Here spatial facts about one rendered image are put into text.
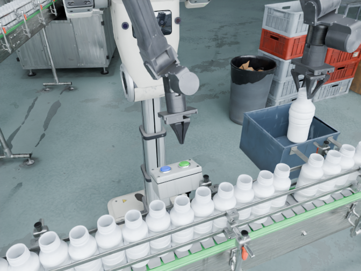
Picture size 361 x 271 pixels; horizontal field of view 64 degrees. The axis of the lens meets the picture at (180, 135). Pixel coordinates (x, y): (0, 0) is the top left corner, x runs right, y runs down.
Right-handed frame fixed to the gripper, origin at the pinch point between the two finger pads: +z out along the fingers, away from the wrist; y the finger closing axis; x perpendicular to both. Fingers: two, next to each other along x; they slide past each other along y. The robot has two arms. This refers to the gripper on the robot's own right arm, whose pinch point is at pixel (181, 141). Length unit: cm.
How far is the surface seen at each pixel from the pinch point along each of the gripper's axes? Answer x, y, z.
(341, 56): 178, 265, 3
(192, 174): -3.7, 0.7, 9.5
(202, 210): -18.1, -3.1, 12.8
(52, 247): -18.6, -36.9, 9.8
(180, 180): -3.8, -3.2, 10.4
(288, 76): 168, 181, 13
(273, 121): 49, 70, 17
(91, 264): -17.9, -30.6, 17.3
